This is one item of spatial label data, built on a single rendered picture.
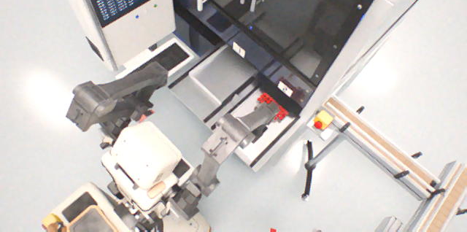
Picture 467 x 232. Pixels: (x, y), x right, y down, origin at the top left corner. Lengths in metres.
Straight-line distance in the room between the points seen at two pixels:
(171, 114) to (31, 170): 1.09
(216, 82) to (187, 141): 0.90
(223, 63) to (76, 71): 1.57
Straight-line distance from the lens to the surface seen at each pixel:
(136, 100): 1.41
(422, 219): 1.90
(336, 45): 1.33
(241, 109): 1.80
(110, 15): 1.74
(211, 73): 1.89
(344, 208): 2.74
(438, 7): 4.32
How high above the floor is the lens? 2.49
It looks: 63 degrees down
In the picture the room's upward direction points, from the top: 11 degrees clockwise
